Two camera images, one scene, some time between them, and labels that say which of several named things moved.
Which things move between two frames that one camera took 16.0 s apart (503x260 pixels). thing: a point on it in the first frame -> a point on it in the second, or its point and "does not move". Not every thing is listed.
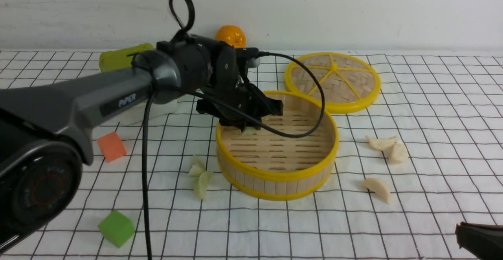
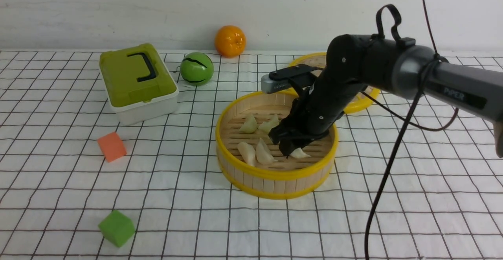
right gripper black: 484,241 -> 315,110
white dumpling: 382,144 -> 248,152
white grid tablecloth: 424,155 does not move
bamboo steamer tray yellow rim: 270,166 does not move
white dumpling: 399,153 -> 263,155
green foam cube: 116,227 does not move
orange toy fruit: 232,34 does not move
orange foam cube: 112,146 does not move
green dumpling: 198,167 -> 266,126
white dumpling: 377,187 -> 298,153
